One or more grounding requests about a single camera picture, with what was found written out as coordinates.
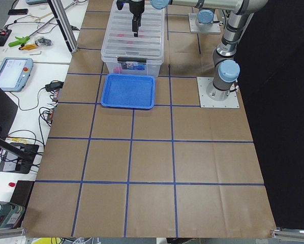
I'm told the black phone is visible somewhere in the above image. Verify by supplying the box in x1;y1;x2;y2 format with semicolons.
8;9;28;16

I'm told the teach pendant tablet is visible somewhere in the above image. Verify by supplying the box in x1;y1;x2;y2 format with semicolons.
0;57;34;92

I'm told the blue plastic tray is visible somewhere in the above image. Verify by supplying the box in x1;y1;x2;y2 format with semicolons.
101;74;156;109

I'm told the aluminium frame post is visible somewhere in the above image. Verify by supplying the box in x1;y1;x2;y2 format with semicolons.
47;0;78;53

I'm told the clear ribbed box lid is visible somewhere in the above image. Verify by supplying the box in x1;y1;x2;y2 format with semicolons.
101;1;165;65

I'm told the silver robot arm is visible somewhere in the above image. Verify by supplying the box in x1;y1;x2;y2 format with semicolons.
150;1;267;101

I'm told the black box latch handle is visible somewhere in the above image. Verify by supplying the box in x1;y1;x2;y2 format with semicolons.
117;57;146;64

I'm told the black flat device base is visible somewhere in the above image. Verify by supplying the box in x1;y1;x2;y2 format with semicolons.
0;142;39;174

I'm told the black power adapter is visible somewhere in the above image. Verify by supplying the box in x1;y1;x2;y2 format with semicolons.
45;80;64;92

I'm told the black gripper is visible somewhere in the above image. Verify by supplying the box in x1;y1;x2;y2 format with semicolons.
129;0;144;37

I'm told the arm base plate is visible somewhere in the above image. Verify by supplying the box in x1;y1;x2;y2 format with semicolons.
197;77;240;109
188;13;221;35

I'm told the green handled tool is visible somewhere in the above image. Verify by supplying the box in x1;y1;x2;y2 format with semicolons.
8;36;30;47

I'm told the clear plastic storage box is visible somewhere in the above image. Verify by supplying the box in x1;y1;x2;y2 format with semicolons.
101;50;164;77

